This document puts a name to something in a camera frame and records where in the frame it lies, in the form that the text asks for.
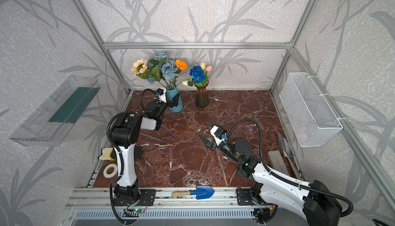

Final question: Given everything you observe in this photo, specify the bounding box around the white tape roll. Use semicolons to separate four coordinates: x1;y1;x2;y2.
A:
103;163;118;179

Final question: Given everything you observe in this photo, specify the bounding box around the clear acrylic wall shelf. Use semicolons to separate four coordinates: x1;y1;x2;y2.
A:
9;75;100;147

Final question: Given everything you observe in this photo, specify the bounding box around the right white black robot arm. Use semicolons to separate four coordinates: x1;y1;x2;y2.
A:
199;124;354;226

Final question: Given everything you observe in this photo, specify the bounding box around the yellow sunflower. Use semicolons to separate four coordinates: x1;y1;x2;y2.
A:
131;58;152;79

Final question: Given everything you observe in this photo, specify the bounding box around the white wire basket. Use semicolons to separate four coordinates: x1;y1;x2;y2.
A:
279;72;343;147

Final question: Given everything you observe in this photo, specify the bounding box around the aluminium front rail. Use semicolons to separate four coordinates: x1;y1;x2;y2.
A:
64;186;325;210

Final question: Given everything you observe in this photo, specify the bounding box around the blue rose stem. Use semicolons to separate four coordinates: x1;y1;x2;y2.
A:
187;65;206;87

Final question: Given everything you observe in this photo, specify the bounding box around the black yellow glove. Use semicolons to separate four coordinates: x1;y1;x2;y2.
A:
98;146;143;161

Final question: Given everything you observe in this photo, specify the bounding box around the grey sponge block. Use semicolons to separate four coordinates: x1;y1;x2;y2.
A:
267;150;290;176

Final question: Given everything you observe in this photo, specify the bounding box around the orange flower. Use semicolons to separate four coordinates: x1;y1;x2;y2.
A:
175;59;188;71

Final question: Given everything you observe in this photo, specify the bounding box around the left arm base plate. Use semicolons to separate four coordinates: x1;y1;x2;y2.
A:
113;189;156;206

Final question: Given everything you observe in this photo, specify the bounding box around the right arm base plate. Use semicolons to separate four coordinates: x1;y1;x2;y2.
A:
236;188;266;205

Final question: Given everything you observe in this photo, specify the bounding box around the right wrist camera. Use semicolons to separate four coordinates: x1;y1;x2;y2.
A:
210;125;228;147

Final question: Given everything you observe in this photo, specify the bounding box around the teal ceramic vase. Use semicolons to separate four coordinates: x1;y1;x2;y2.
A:
166;86;183;113

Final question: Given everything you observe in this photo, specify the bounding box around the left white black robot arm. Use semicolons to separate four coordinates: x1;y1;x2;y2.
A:
107;88;180;200

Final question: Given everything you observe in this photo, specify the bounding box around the dark red glass vase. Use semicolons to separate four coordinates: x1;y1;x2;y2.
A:
195;81;209;108

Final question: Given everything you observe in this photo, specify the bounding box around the pink tulip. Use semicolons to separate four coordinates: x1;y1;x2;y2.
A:
206;65;213;72

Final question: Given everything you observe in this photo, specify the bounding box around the blue garden trowel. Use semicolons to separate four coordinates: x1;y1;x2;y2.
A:
171;186;215;200

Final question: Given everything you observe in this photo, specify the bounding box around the blue hydrangea bouquet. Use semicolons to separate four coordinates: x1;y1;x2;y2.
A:
146;51;181;90

